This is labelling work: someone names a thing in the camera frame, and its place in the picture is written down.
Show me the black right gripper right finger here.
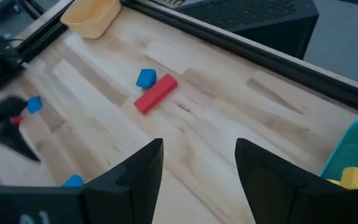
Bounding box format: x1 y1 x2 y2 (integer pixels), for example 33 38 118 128
234 138 323 224

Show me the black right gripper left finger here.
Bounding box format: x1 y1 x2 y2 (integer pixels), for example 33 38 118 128
82 138 164 224

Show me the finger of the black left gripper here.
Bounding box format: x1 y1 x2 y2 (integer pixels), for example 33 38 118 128
0 96 27 122
0 126 42 162

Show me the long red block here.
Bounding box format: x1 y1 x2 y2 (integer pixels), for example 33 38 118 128
9 114 25 126
134 73 179 116

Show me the blue wedge block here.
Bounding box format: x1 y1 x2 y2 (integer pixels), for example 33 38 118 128
26 95 43 114

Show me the long blue block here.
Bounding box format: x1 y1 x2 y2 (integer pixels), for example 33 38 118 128
62 174 85 188

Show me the long yellow block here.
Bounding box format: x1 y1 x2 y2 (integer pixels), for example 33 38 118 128
326 166 358 190

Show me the small blue block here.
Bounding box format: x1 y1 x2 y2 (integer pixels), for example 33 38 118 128
135 68 157 90

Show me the teal green plastic basket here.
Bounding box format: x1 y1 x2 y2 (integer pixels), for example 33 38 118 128
319 115 358 187

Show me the beige plastic basket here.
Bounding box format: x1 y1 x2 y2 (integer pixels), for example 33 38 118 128
60 0 122 40

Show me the black mesh computer case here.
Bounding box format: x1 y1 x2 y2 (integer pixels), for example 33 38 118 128
152 0 319 60

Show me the black aluminium table frame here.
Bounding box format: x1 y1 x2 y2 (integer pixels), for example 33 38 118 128
11 0 358 116

